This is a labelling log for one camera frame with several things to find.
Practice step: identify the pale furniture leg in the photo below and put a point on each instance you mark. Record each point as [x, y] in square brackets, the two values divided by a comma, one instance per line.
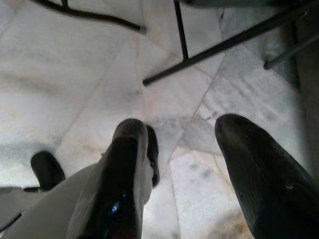
[291, 51]

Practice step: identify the straight black table leg frame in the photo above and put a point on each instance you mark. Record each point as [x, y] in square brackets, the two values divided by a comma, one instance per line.
[199, 53]

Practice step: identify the black robot foot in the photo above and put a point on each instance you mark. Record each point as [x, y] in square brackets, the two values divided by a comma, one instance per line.
[47, 169]

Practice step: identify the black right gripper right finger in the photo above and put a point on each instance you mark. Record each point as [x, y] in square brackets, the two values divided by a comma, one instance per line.
[264, 179]

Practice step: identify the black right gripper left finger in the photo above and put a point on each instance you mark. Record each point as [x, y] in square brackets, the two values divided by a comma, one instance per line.
[119, 189]

